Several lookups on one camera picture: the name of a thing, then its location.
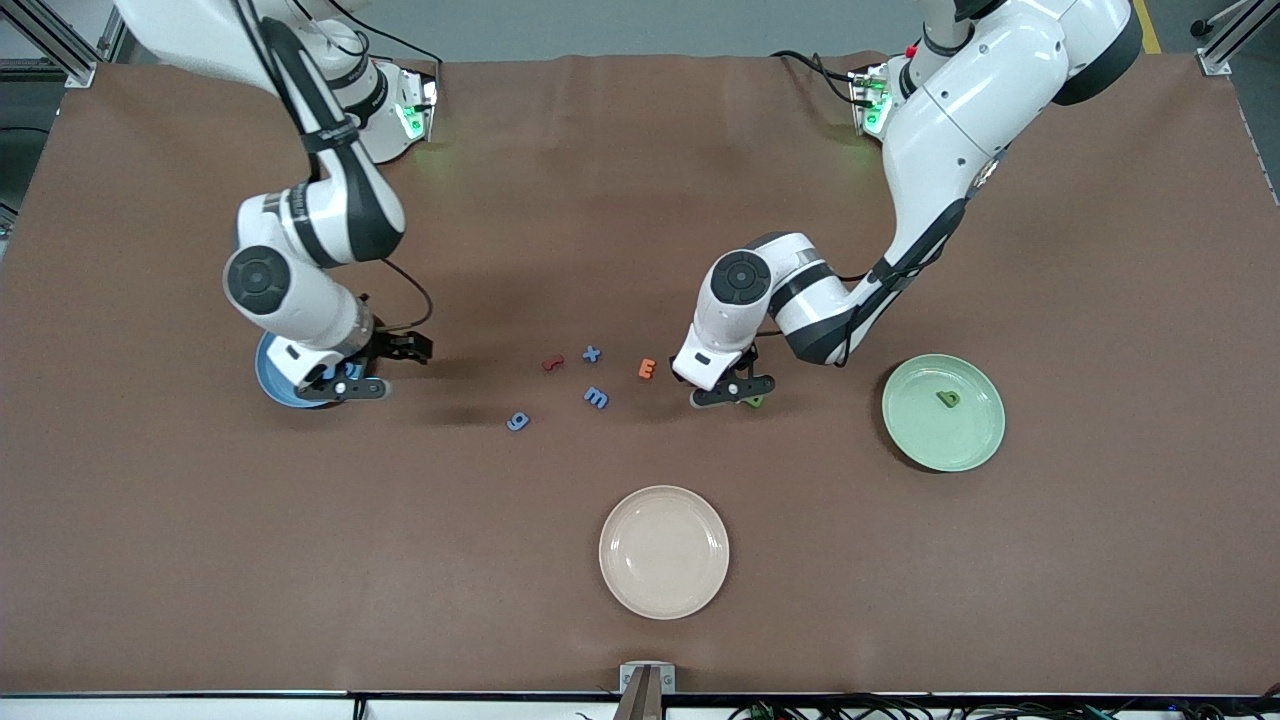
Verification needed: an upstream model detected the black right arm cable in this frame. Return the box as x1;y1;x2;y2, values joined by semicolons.
232;0;435;336

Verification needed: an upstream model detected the blue round plate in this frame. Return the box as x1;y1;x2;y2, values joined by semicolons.
255;330;346;411

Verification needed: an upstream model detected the white table edge rail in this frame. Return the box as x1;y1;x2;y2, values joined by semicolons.
0;692;1280;720

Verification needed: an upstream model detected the beige round plate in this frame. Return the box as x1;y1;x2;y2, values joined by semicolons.
598;485;731;621

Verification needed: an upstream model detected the black base power cable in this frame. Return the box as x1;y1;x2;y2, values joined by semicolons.
330;0;444;91
770;48;863;106

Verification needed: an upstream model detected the grey metal camera mount bracket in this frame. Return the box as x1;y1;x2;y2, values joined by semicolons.
619;661;677;720

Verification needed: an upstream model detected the green round plate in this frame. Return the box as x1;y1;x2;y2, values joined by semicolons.
881;353;1007;474

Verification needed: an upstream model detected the aluminium frame profile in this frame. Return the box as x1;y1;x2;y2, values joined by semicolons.
1195;0;1280;76
0;0;126;89

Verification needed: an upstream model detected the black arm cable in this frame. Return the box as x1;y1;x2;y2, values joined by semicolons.
840;150;1006;369
232;0;435;336

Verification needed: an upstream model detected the brown table cover cloth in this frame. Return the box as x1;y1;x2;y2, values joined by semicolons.
0;50;1280;698

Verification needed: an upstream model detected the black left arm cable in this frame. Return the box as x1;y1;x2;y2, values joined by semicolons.
840;150;1006;369

